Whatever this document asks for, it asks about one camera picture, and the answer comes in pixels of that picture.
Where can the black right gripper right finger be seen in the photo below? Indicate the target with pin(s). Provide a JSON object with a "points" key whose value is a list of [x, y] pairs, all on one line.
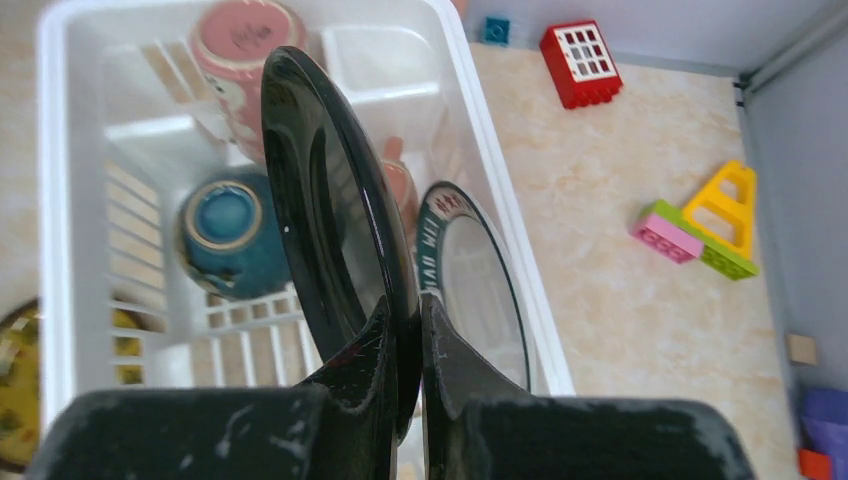
{"points": [[480, 425]]}

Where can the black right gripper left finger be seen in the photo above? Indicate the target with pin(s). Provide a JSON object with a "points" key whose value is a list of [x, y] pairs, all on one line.
{"points": [[338, 423]]}

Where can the black plate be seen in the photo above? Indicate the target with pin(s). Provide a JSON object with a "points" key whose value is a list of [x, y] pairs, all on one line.
{"points": [[341, 228]]}

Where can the blue floral bowl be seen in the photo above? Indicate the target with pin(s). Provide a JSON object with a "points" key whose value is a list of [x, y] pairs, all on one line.
{"points": [[227, 237]]}

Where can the orange saucer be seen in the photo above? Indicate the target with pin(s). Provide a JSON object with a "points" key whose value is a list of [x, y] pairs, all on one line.
{"points": [[20, 377]]}

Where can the pink ghost mug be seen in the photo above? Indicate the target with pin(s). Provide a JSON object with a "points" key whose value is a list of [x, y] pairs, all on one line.
{"points": [[230, 44]]}

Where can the white plastic dish rack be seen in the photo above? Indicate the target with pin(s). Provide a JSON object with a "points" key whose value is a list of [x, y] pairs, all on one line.
{"points": [[128, 128]]}

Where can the pink toy brick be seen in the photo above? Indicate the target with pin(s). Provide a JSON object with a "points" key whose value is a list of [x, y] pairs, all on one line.
{"points": [[667, 239]]}

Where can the yellow green toy triangle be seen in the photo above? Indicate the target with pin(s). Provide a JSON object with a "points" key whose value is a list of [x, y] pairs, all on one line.
{"points": [[722, 215]]}

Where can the small wooden block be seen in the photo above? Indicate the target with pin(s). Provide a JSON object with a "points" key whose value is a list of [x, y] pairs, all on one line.
{"points": [[802, 349]]}

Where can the red toy block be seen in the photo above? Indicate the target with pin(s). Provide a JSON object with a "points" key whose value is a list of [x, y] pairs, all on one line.
{"points": [[580, 64]]}

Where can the small blue cube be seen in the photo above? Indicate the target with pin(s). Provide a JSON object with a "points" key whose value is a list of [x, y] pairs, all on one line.
{"points": [[496, 31]]}

